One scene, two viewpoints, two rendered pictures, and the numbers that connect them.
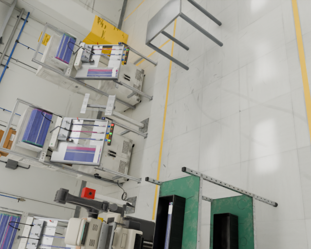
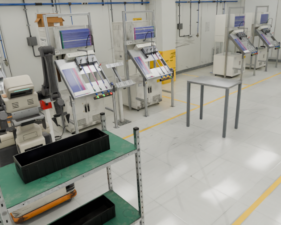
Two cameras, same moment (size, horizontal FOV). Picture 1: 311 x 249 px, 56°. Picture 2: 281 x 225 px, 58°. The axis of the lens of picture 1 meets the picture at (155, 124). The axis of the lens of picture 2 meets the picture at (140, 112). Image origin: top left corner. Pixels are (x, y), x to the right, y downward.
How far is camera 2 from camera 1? 69 cm
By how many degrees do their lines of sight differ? 12
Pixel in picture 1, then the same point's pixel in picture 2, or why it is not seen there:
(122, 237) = (33, 133)
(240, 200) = (129, 210)
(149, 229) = not seen: hidden behind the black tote
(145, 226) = not seen: hidden behind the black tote
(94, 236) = (21, 105)
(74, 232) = (17, 82)
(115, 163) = (80, 114)
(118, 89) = (137, 87)
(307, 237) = not seen: outside the picture
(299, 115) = (227, 218)
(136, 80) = (151, 98)
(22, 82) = (98, 21)
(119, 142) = (99, 110)
